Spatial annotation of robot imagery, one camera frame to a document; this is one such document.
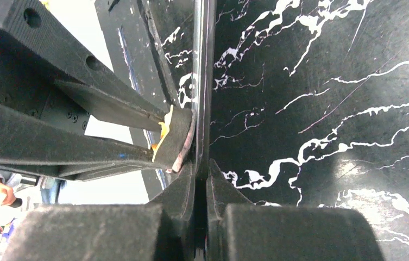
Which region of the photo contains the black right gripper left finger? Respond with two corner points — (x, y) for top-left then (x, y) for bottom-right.
(3, 162), (195, 260)

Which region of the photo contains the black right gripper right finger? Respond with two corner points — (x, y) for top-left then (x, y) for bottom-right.
(206, 160), (383, 260)

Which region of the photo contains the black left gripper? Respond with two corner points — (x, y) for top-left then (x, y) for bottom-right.
(0, 1), (172, 181)

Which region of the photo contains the person in jeans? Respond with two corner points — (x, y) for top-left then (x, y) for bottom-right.
(0, 171), (66, 226)

